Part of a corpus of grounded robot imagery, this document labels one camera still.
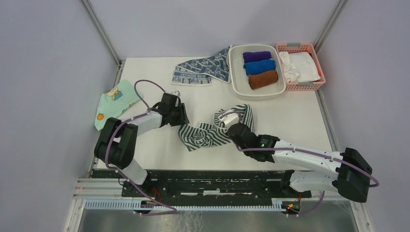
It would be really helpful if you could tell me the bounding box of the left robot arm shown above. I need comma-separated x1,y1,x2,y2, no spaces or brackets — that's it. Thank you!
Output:
94,91,189,197

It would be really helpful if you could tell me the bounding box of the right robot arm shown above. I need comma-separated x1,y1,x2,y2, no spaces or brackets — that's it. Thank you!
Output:
219,112,380,203

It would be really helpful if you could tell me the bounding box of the blue patterned towel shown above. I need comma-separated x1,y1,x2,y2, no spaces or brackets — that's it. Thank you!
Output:
171,46,232,87

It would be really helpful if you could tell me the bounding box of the white plastic tub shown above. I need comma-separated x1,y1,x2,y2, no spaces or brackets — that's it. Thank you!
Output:
228,44,286,101

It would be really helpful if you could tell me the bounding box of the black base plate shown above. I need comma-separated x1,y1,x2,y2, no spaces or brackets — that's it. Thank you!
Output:
90,169,312,207

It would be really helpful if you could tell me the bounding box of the white cloth in basket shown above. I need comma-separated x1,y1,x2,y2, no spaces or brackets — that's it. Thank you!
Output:
279,51,321,83

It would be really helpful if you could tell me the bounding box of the brown rolled towel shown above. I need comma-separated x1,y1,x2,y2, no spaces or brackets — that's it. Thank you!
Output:
248,70,278,90

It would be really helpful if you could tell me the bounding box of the pink plastic basket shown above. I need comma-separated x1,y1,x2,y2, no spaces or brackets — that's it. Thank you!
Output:
276,43,326,91

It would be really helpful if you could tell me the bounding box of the mint green cartoon towel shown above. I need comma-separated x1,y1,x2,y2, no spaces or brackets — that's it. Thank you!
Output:
94,80,141,131

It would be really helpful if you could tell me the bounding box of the blue rolled towel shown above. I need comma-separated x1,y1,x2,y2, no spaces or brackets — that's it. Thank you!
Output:
243,59,276,75

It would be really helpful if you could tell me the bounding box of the purple rolled towel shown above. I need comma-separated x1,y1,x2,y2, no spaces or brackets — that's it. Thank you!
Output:
243,51,272,63

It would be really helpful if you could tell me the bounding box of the aluminium frame rail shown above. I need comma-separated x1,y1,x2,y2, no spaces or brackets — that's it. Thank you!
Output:
62,0,125,232

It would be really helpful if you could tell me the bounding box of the white slotted cable duct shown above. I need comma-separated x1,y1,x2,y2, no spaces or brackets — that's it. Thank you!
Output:
84,200,285,212

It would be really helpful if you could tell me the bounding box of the orange item in basket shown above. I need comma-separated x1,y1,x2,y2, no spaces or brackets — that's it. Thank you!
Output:
304,49,322,76

